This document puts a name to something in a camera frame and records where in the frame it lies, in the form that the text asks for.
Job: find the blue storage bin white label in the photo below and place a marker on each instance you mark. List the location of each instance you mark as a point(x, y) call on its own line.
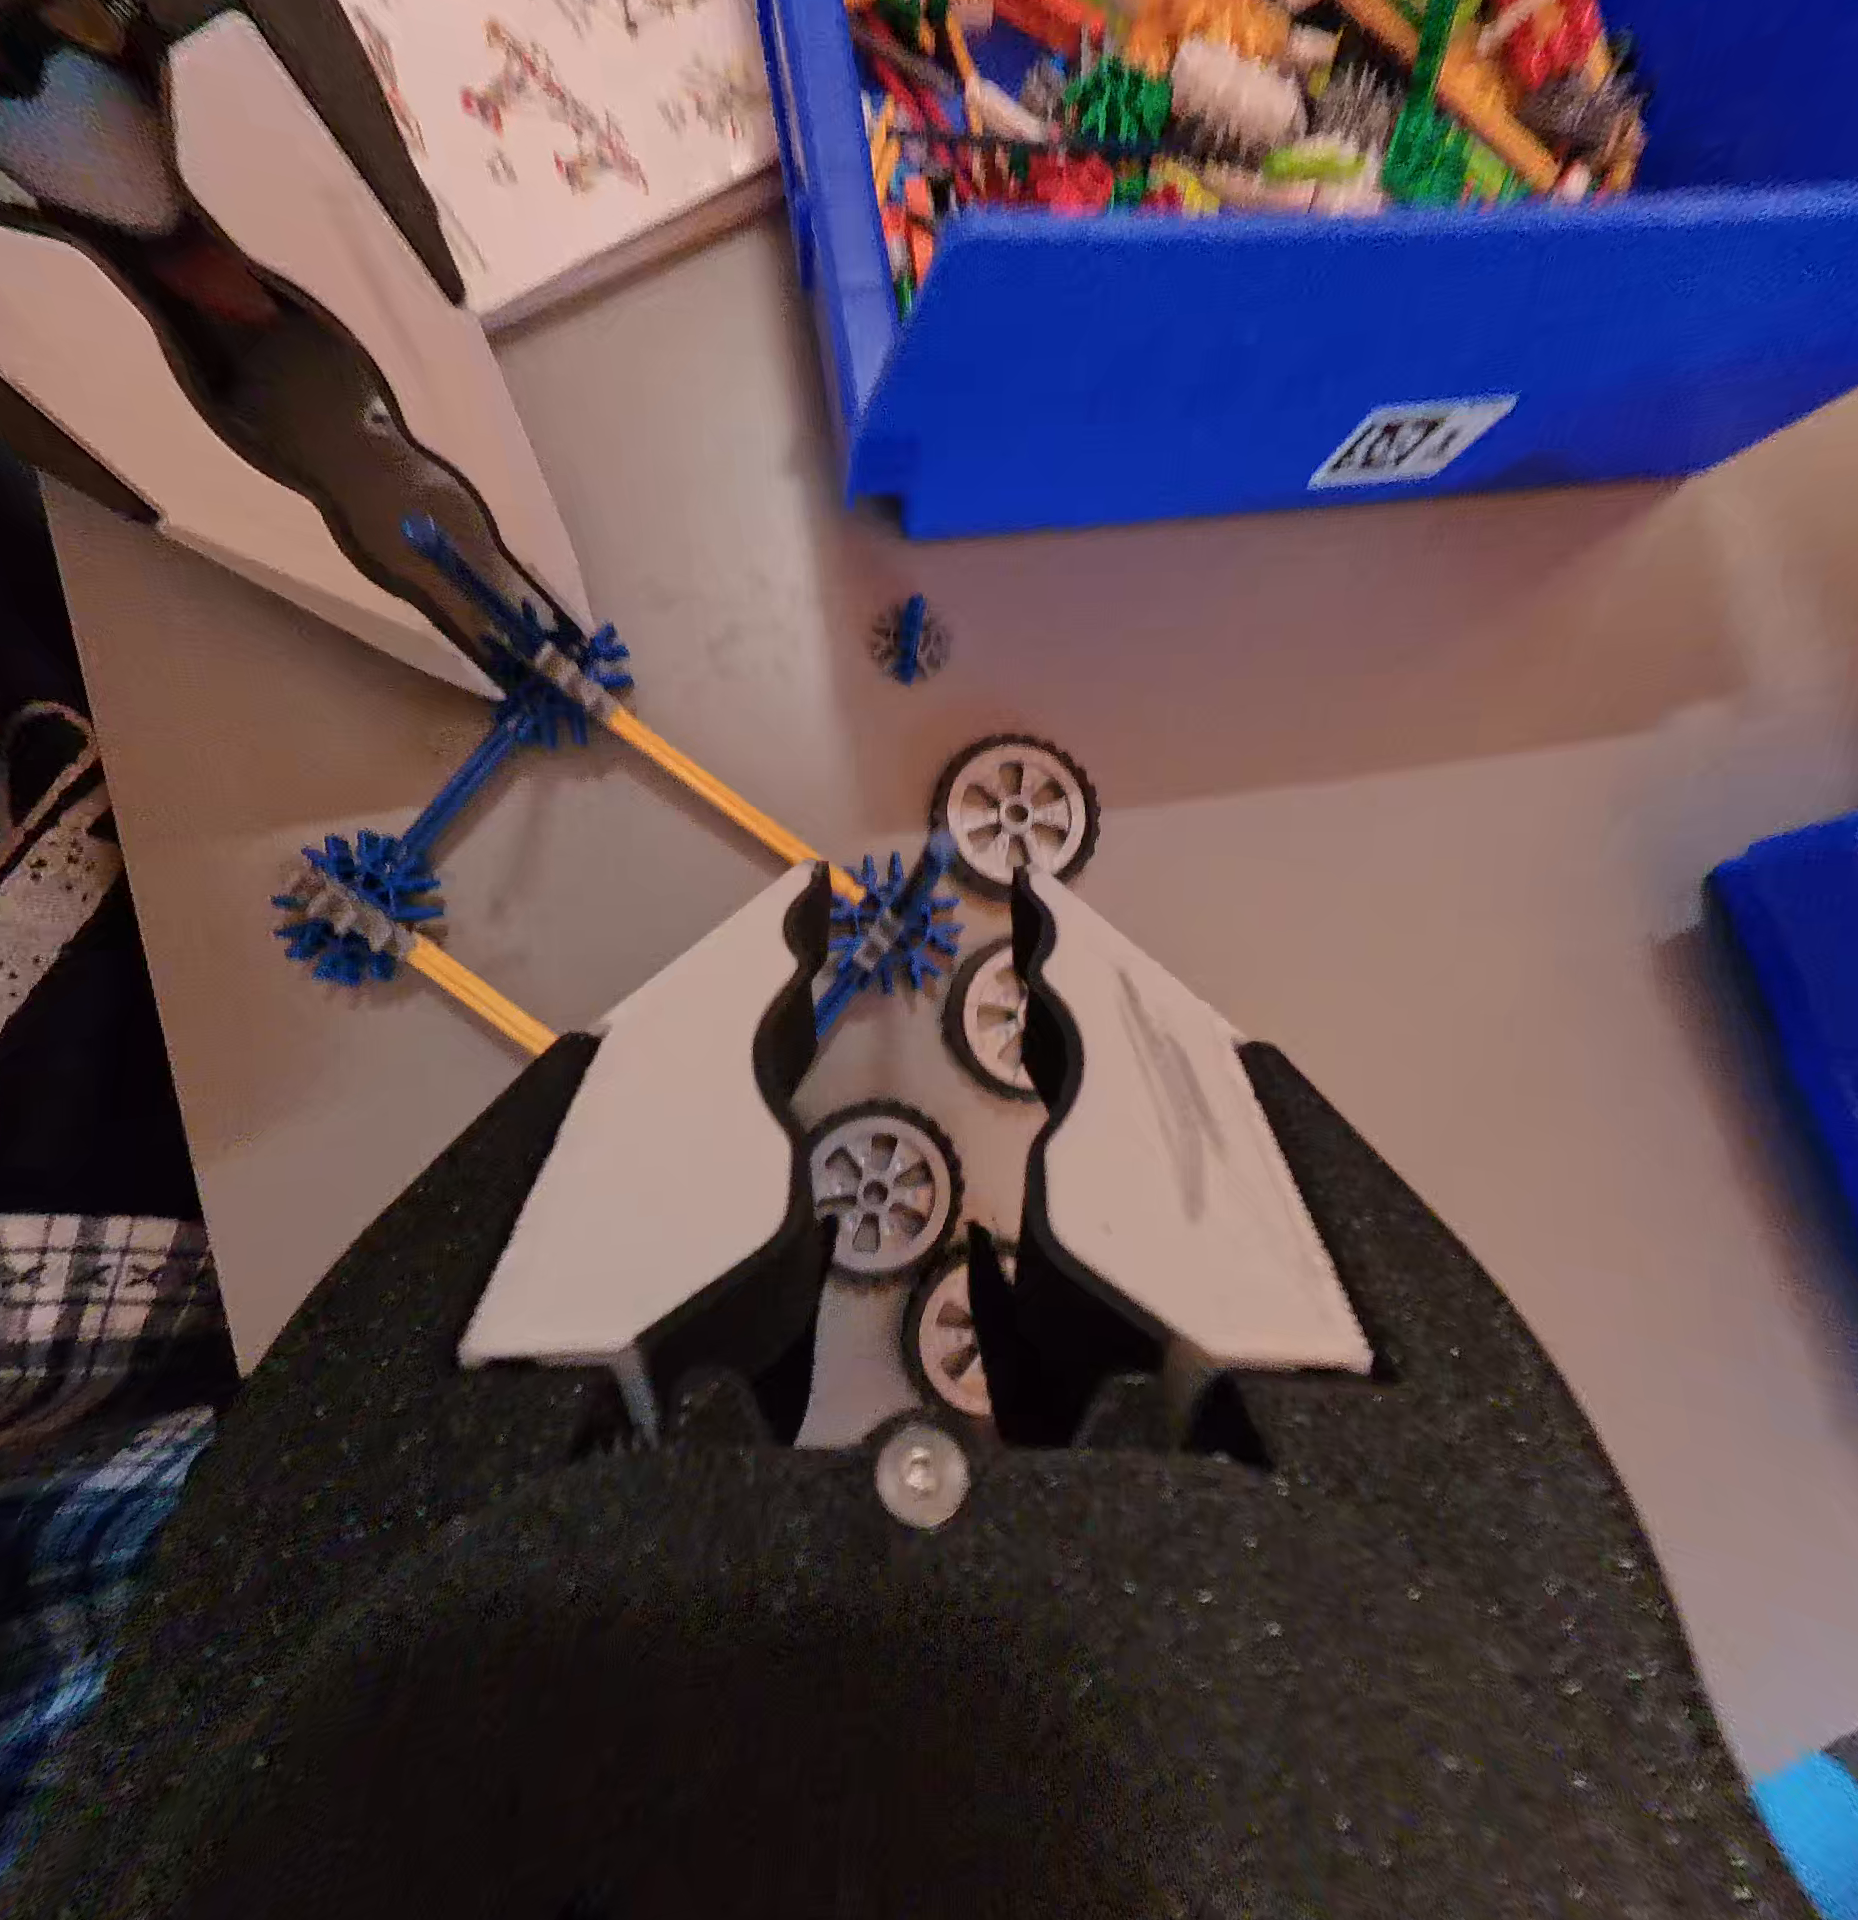
point(1320, 362)

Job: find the small blue grey toy connector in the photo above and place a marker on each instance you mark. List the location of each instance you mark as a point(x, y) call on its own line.
point(912, 636)

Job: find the person in black shirt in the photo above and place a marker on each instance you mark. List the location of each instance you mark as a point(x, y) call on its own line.
point(72, 1290)

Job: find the light blue object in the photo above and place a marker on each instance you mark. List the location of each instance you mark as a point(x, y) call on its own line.
point(1830, 1846)

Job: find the grey toy wheel black tyre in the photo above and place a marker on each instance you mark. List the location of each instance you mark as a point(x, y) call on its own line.
point(944, 1335)
point(991, 1020)
point(882, 1187)
point(1014, 819)

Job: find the pile of colourful toy pieces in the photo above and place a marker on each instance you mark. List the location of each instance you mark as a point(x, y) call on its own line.
point(1244, 103)

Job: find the blue yellow toy rod frame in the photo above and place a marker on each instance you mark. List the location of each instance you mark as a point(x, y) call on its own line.
point(362, 906)

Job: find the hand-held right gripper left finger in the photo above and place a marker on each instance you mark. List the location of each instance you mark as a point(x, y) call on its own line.
point(642, 1185)

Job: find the toy instruction booklet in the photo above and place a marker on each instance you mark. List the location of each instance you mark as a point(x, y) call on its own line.
point(568, 149)

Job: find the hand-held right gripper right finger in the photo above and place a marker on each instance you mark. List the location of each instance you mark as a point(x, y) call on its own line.
point(1215, 1198)

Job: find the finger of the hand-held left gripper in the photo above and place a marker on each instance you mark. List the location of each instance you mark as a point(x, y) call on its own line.
point(118, 392)
point(361, 256)

